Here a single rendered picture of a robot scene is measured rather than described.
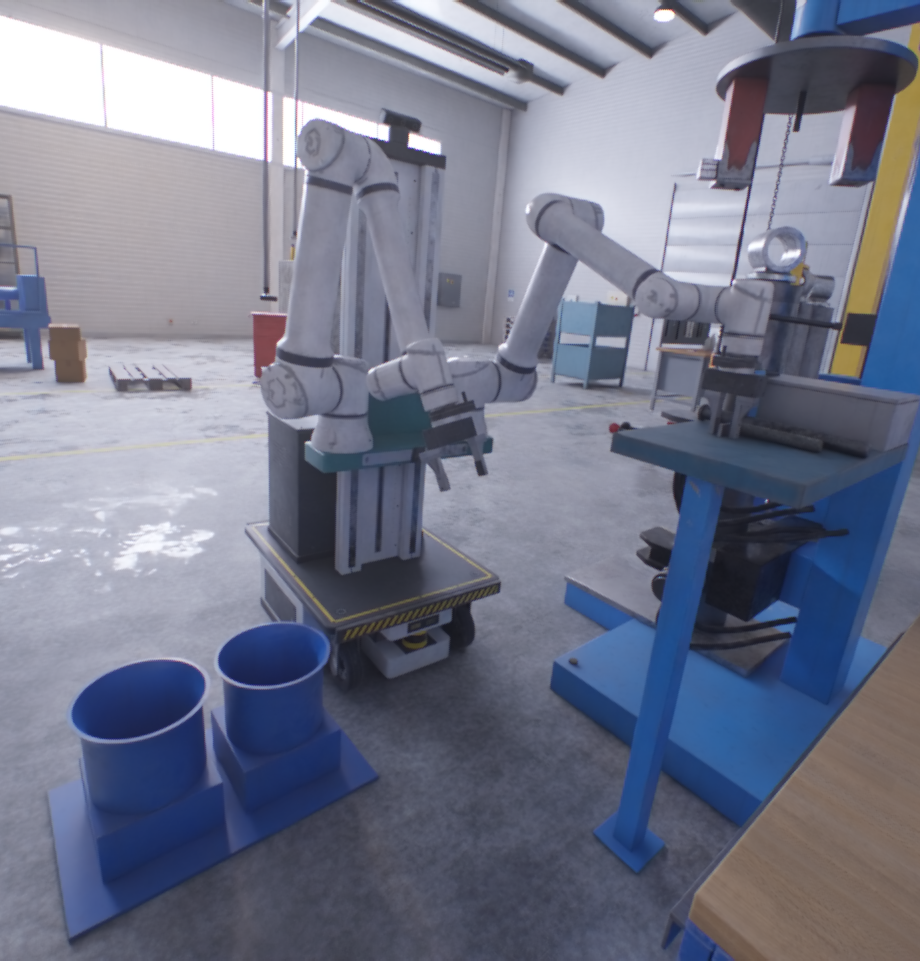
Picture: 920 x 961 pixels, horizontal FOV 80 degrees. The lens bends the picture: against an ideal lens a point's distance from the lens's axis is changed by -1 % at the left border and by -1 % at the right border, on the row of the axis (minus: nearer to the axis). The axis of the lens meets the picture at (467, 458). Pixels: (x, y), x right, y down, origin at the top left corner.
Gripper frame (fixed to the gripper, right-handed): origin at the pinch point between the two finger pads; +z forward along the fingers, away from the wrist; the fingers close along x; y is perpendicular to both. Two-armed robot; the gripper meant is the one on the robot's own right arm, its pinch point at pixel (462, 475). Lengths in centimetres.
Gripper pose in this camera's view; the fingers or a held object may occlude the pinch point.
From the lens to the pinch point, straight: 136.4
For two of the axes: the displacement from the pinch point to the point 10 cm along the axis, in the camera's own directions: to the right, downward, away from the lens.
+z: 2.9, 9.6, 0.6
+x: -6.9, 2.5, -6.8
